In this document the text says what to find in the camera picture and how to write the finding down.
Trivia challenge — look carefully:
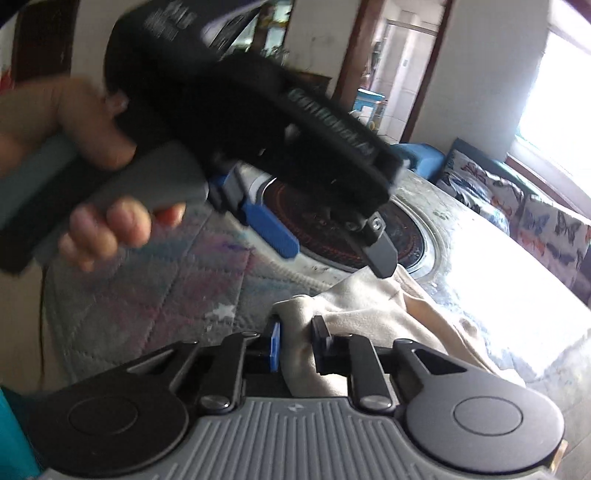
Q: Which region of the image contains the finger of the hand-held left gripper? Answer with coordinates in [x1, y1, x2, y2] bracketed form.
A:
[323, 210, 399, 279]
[210, 171, 301, 261]

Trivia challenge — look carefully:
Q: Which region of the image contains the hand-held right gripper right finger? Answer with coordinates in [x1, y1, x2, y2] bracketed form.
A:
[311, 316, 467, 411]

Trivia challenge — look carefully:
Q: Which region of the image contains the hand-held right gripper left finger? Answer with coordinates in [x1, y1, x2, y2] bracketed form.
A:
[127, 315, 283, 413]

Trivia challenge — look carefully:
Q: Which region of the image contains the cream sweatshirt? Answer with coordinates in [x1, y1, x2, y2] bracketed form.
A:
[272, 267, 527, 398]

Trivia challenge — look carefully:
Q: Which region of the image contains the person's left hand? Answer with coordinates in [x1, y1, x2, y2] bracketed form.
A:
[0, 76, 188, 274]

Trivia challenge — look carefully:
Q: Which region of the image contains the round dark hotplate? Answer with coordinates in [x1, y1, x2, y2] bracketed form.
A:
[259, 178, 437, 278]

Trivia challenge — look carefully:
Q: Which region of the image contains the grey star quilted table cover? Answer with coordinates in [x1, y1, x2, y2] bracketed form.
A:
[39, 173, 591, 462]

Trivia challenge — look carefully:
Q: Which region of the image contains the blue sofa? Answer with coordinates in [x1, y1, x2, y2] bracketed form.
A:
[392, 136, 591, 305]

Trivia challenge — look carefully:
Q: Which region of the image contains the dark wooden shelf cabinet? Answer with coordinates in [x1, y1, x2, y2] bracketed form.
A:
[249, 0, 333, 100]

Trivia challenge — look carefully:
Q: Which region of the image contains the butterfly print cushion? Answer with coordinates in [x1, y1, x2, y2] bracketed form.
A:
[436, 148, 527, 232]
[517, 196, 591, 291]

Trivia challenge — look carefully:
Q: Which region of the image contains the blue cabinet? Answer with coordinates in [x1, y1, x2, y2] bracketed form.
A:
[353, 90, 386, 132]

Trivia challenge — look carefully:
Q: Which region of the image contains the window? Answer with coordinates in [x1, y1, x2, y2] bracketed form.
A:
[505, 28, 591, 204]

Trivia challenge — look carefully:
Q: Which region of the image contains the teal cloth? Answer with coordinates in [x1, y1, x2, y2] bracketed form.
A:
[0, 388, 42, 480]

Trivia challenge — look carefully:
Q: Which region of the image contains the dark wooden door frame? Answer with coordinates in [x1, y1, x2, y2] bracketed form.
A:
[332, 0, 455, 144]

